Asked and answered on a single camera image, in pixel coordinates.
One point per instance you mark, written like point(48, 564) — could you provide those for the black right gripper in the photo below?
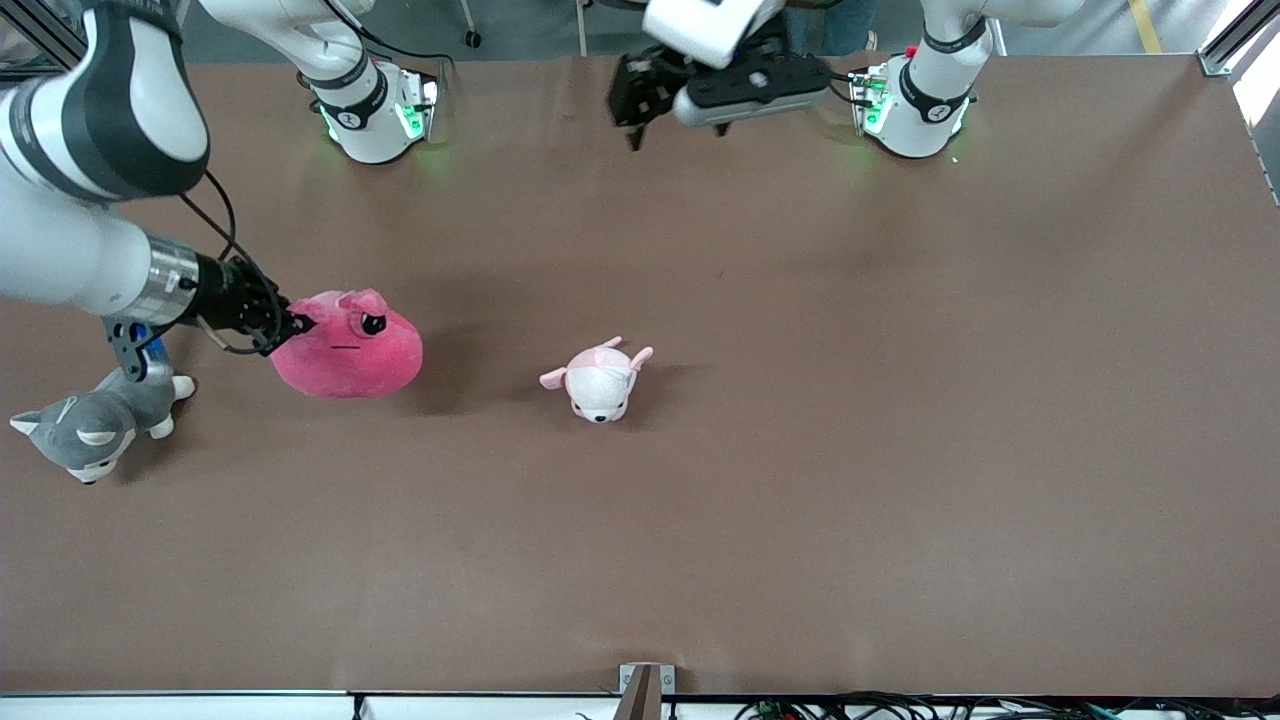
point(232, 293)

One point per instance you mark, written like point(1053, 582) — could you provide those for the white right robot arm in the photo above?
point(60, 250)

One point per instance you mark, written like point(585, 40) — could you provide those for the round pink plush toy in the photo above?
point(350, 365)

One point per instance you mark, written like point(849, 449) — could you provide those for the grey husky plush toy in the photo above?
point(100, 420)

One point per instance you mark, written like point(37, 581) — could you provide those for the white pink plush puppy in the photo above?
point(600, 385)

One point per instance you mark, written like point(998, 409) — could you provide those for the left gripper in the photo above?
point(643, 88)

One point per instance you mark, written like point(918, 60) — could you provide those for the white metal stand frame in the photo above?
point(583, 30)

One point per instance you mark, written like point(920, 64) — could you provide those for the aluminium frame post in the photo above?
point(40, 25)
point(1235, 40)

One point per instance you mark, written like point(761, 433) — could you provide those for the person in blue jeans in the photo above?
point(840, 25)

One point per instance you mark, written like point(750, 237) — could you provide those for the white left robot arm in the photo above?
point(925, 125)

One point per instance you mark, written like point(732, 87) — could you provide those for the black chair caster leg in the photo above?
point(471, 38)

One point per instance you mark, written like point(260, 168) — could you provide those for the metal table edge bracket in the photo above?
point(645, 690)

